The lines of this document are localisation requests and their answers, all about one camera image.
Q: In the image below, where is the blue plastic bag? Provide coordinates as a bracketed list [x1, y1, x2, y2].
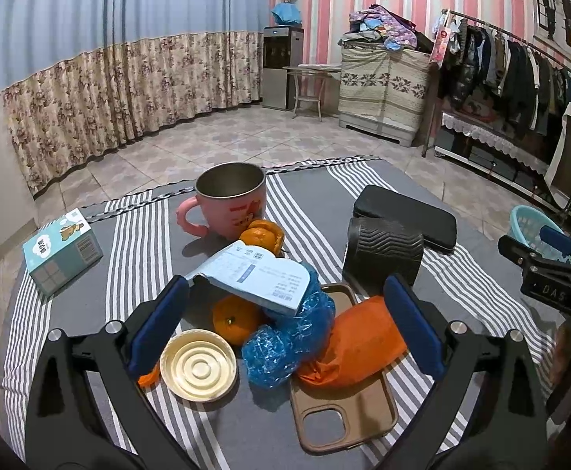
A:
[241, 262, 335, 389]

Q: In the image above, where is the gold round metal lid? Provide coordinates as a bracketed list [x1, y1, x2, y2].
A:
[159, 329, 238, 403]

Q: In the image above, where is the cloth covered cabinet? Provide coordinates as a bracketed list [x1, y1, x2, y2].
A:
[339, 43, 430, 148]

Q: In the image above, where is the turquoise plastic basket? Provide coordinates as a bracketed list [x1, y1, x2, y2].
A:
[508, 205, 571, 264]

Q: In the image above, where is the low lace covered bench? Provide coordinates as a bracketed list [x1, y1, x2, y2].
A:
[430, 110, 569, 212]

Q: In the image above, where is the orange plastic bag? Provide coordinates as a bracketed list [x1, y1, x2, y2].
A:
[296, 296, 407, 388]

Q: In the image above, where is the blue covered water bottle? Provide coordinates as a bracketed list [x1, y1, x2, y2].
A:
[272, 0, 302, 28]

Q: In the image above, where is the orange tangerine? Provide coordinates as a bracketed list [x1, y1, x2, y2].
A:
[211, 295, 265, 346]

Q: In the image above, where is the grey water dispenser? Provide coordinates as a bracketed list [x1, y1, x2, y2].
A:
[261, 25, 303, 110]

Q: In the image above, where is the black zip case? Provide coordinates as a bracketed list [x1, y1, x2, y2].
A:
[353, 184, 457, 253]

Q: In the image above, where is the white blue paper box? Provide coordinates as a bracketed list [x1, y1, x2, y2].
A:
[186, 240, 311, 316]

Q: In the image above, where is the black ribbed cylinder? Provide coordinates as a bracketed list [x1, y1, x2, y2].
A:
[342, 217, 424, 295]

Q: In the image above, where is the blue floral curtain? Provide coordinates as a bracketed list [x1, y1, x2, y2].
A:
[0, 0, 268, 193]

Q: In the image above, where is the pink metal mug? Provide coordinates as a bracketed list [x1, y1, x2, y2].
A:
[176, 163, 266, 241]

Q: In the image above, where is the clothes rack with garments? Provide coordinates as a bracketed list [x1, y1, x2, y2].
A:
[431, 9, 571, 162]

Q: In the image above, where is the small metal side table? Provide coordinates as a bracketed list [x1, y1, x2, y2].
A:
[283, 64, 342, 121]

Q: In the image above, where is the pile of clothes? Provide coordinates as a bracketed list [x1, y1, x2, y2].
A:
[339, 4, 433, 54]

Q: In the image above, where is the light blue tissue box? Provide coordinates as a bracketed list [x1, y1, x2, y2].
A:
[22, 209, 103, 296]

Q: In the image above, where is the grey striped table cloth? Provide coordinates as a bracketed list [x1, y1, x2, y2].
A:
[0, 155, 567, 470]

